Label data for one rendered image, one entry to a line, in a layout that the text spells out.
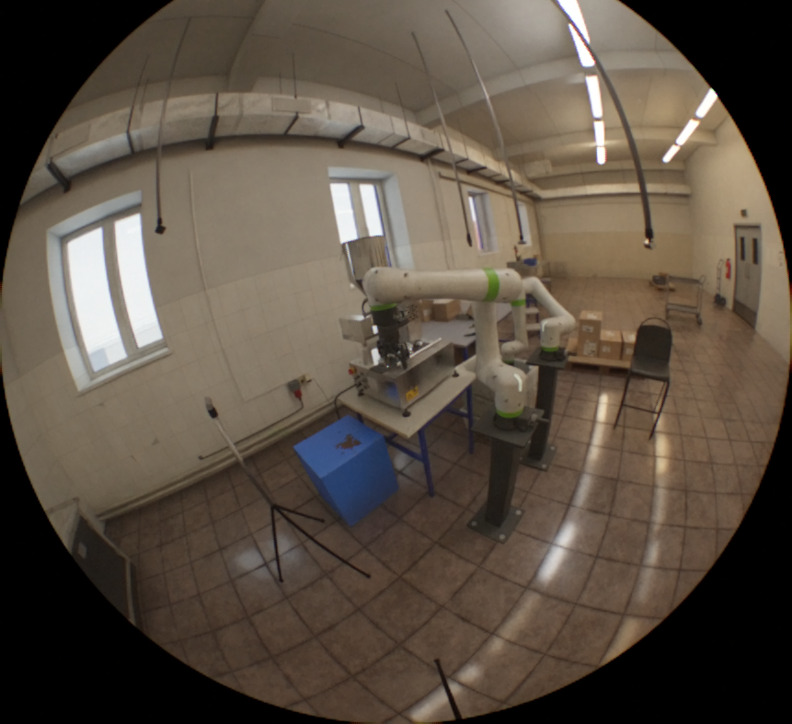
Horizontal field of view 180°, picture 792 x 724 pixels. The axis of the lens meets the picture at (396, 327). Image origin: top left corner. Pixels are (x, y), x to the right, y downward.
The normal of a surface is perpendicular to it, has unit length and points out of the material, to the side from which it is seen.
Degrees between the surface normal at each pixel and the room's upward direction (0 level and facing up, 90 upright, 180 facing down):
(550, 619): 0
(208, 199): 90
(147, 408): 90
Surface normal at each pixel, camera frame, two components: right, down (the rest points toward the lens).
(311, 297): 0.69, 0.08
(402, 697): -0.18, -0.94
